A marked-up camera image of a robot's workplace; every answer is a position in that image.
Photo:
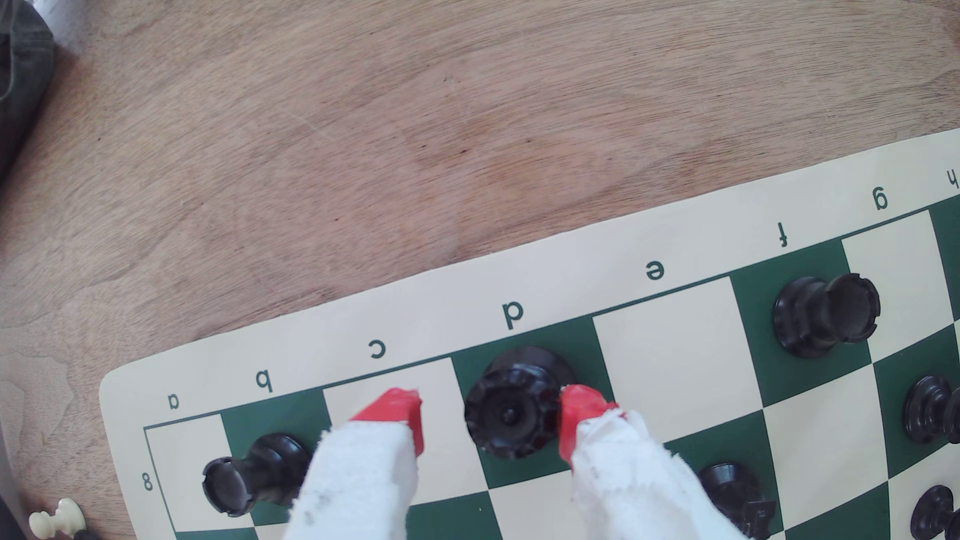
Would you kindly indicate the white chess piece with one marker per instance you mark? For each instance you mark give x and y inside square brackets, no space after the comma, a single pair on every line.
[56,519]

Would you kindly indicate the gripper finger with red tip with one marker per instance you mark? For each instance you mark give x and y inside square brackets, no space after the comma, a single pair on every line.
[360,487]
[630,487]

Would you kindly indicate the black queen chess piece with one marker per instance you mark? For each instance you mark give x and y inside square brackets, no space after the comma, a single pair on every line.
[510,412]

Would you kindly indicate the black pawn chess piece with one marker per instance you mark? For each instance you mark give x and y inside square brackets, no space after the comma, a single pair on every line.
[934,514]

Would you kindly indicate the black knight chess piece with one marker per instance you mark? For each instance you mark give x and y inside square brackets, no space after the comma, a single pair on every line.
[731,487]

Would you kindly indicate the black rook chess piece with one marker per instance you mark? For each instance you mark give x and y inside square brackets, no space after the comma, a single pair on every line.
[806,319]
[255,469]

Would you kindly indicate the green and cream chessboard mat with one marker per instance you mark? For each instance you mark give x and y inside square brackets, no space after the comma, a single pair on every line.
[675,352]

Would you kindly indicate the black bishop chess piece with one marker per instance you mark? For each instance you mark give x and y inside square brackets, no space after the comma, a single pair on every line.
[930,409]

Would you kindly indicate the dark grey fabric object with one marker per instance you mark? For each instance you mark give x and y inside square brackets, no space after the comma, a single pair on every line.
[22,75]

